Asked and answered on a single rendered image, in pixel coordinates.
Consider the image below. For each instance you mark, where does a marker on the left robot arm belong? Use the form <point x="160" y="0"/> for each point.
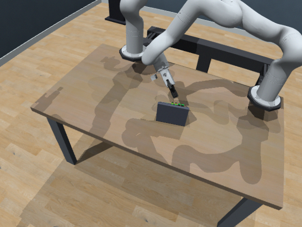
<point x="230" y="14"/>

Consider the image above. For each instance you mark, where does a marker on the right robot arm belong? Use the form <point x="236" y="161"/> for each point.
<point x="134" y="47"/>

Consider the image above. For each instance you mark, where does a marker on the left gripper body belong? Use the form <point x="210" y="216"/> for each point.
<point x="166" y="75"/>

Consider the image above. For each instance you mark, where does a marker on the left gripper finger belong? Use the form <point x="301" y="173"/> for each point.
<point x="172" y="89"/>

